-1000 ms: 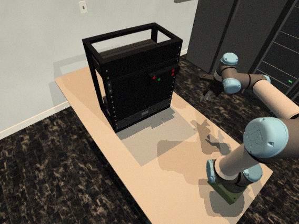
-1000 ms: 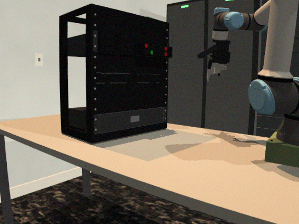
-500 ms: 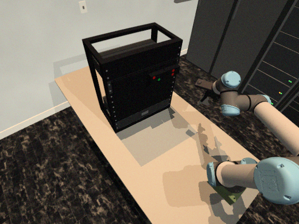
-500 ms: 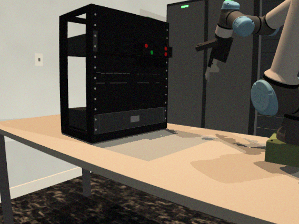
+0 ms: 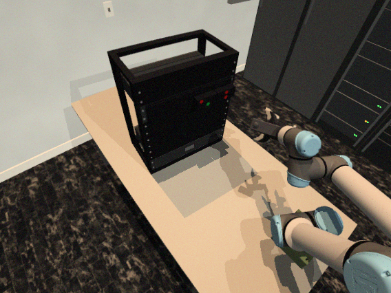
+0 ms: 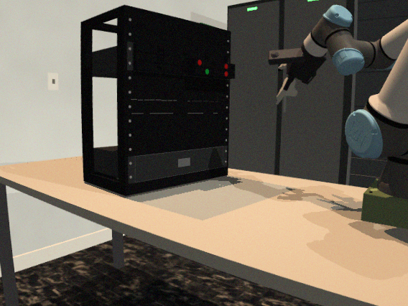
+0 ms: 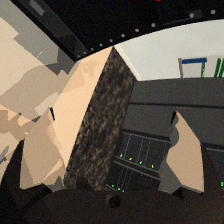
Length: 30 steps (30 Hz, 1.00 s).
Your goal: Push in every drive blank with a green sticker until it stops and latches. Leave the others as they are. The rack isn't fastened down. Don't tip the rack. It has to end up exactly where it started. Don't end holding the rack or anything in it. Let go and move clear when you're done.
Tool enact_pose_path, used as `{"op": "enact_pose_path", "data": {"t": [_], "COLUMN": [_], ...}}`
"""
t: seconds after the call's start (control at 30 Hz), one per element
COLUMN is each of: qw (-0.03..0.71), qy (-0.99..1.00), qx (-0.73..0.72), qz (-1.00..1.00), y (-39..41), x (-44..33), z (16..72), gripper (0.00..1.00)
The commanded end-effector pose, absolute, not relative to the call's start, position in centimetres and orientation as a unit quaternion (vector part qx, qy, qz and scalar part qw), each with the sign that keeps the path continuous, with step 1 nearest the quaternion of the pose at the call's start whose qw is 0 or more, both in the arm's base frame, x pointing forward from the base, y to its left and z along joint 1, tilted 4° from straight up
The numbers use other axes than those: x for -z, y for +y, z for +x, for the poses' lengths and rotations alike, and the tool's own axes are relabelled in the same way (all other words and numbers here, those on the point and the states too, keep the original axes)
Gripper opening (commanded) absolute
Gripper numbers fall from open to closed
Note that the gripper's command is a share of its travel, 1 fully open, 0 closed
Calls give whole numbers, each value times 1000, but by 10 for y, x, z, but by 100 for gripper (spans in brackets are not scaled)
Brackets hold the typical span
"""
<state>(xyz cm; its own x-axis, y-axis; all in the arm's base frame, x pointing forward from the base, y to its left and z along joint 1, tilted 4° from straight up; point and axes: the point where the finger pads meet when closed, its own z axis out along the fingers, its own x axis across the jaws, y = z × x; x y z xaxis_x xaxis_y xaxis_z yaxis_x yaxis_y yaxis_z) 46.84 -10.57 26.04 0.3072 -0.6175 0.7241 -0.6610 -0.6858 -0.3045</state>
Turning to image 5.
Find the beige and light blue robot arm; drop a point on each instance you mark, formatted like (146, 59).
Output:
(366, 266)

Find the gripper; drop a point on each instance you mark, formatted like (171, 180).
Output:
(272, 119)

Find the black server rack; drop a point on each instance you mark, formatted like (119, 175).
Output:
(180, 109)

